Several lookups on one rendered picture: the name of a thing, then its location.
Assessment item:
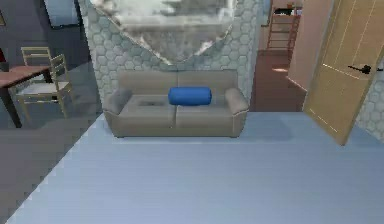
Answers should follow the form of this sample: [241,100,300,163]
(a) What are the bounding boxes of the grey two-seat sofa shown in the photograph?
[103,69,250,139]

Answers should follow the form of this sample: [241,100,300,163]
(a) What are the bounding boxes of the pale wooden dining chair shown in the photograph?
[15,53,76,124]
[20,46,53,67]

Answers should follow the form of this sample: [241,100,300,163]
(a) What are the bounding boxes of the dark brown dining table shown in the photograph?
[0,64,53,129]

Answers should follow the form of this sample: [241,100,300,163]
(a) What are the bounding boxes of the blue bolster cushion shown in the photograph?
[167,86,213,107]

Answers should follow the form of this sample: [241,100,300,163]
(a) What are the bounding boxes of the red-brown ladder shelf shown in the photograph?
[266,3,304,52]

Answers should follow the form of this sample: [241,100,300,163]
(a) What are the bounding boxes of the light wooden room door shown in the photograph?
[302,0,384,147]

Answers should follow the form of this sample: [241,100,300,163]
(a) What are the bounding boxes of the pale blue window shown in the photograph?
[42,0,82,28]

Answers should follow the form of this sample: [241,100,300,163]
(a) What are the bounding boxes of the grey white wall picture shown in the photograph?
[89,0,239,66]

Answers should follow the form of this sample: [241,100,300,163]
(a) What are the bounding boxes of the black door handle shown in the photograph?
[347,64,384,75]

